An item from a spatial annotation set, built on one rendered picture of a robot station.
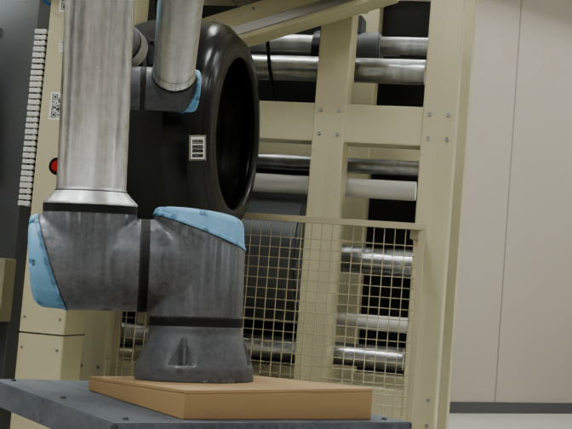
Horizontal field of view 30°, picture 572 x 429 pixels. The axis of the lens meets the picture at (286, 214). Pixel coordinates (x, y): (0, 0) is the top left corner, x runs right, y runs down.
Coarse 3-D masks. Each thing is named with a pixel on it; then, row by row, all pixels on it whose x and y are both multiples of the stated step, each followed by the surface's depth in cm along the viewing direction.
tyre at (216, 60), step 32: (224, 32) 271; (224, 64) 264; (224, 96) 306; (256, 96) 295; (160, 128) 254; (192, 128) 254; (224, 128) 308; (256, 128) 299; (128, 160) 257; (160, 160) 255; (192, 160) 255; (224, 160) 308; (256, 160) 299; (128, 192) 262; (160, 192) 259; (192, 192) 258; (224, 192) 303
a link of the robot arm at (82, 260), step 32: (96, 0) 166; (128, 0) 169; (64, 32) 169; (96, 32) 166; (128, 32) 170; (64, 64) 168; (96, 64) 166; (128, 64) 170; (64, 96) 168; (96, 96) 166; (128, 96) 170; (64, 128) 167; (96, 128) 166; (128, 128) 171; (64, 160) 167; (96, 160) 166; (64, 192) 166; (96, 192) 165; (32, 224) 165; (64, 224) 164; (96, 224) 164; (128, 224) 167; (32, 256) 162; (64, 256) 163; (96, 256) 164; (128, 256) 164; (32, 288) 164; (64, 288) 164; (96, 288) 164; (128, 288) 165
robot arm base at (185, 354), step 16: (160, 320) 167; (176, 320) 165; (192, 320) 165; (208, 320) 165; (224, 320) 167; (240, 320) 170; (160, 336) 166; (176, 336) 165; (192, 336) 164; (208, 336) 165; (224, 336) 166; (240, 336) 170; (144, 352) 168; (160, 352) 165; (176, 352) 164; (192, 352) 163; (208, 352) 164; (224, 352) 165; (240, 352) 168; (144, 368) 166; (160, 368) 163; (176, 368) 162; (192, 368) 162; (208, 368) 163; (224, 368) 164; (240, 368) 166
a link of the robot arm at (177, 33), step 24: (168, 0) 193; (192, 0) 193; (168, 24) 199; (192, 24) 199; (168, 48) 205; (192, 48) 206; (144, 72) 220; (168, 72) 212; (192, 72) 215; (144, 96) 219; (168, 96) 218; (192, 96) 220
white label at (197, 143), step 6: (192, 138) 253; (198, 138) 254; (204, 138) 254; (192, 144) 254; (198, 144) 254; (204, 144) 254; (192, 150) 254; (198, 150) 254; (204, 150) 254; (192, 156) 254; (198, 156) 254; (204, 156) 255
